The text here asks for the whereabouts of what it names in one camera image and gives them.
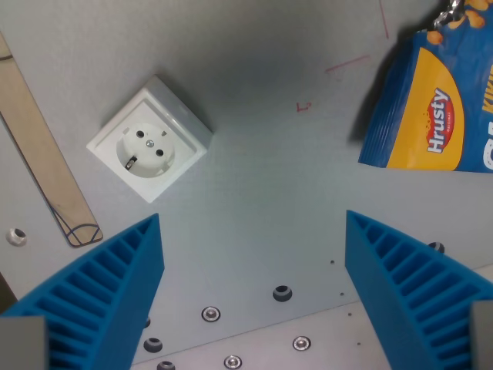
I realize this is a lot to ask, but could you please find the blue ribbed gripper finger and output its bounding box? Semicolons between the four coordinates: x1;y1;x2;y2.
0;213;166;370
344;209;493;370

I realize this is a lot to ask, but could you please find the silver threaded insert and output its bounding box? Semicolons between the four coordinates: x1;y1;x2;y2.
5;227;29;247

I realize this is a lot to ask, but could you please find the wooden board with blue lines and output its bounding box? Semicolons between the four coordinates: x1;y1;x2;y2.
0;30;104;248

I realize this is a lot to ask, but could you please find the blue Hrusty snack bag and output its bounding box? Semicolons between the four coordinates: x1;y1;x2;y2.
357;0;493;175

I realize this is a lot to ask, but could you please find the white wall power socket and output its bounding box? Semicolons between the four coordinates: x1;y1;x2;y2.
86;74;215;204

